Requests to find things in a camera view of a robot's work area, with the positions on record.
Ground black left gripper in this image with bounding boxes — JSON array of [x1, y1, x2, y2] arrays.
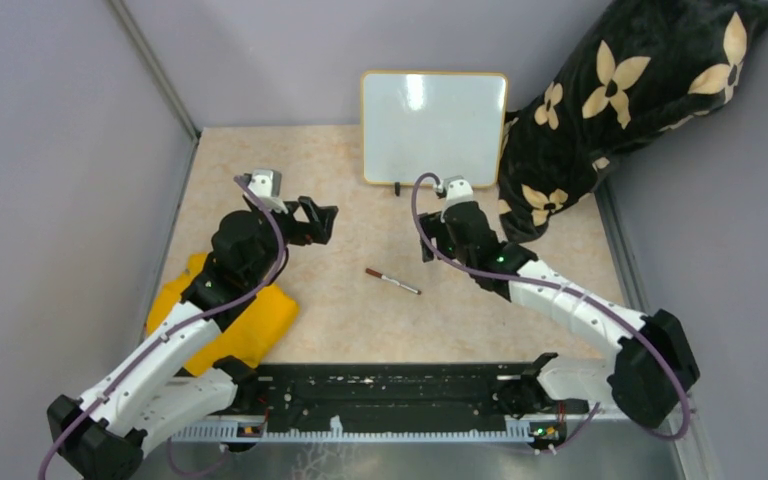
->
[[247, 194, 338, 286]]

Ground white marker pen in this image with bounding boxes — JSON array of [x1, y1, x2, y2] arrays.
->
[[365, 268, 422, 295]]

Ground yellow-framed whiteboard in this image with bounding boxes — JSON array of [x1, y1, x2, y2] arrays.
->
[[360, 70, 509, 188]]

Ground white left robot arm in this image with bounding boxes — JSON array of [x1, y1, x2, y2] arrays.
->
[[38, 194, 338, 479]]

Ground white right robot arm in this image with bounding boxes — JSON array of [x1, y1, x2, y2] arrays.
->
[[412, 199, 700, 429]]

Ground yellow folded cloth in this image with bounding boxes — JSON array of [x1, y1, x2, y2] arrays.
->
[[146, 252, 300, 376]]

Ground black floral pillow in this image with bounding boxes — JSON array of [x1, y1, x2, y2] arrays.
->
[[498, 1, 768, 243]]

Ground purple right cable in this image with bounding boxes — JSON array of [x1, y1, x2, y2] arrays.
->
[[411, 172, 693, 442]]

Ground purple cable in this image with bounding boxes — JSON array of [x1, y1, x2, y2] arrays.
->
[[37, 176, 289, 480], [411, 172, 693, 442]]

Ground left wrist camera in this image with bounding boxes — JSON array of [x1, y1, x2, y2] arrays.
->
[[241, 169, 282, 198]]

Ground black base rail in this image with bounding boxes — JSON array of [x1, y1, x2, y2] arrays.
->
[[171, 360, 591, 452]]

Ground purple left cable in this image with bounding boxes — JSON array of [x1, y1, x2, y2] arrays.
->
[[37, 176, 289, 480]]

